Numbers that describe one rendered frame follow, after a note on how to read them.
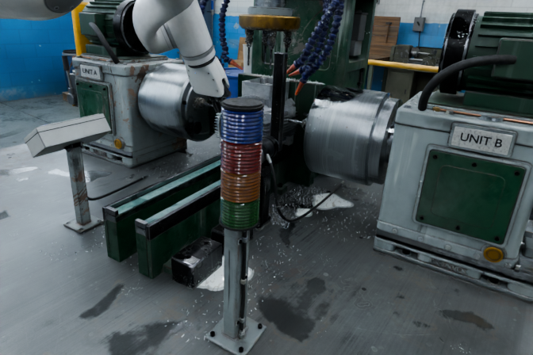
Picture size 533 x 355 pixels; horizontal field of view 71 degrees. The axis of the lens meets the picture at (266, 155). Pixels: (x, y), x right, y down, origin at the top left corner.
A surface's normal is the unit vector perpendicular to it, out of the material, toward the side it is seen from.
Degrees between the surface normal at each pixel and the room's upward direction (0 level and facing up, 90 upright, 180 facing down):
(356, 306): 0
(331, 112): 51
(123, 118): 90
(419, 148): 90
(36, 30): 90
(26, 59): 90
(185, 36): 113
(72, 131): 58
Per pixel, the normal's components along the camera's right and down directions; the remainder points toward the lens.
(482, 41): -0.45, -0.11
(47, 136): 0.75, -0.32
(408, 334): 0.05, -0.94
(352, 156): -0.51, 0.43
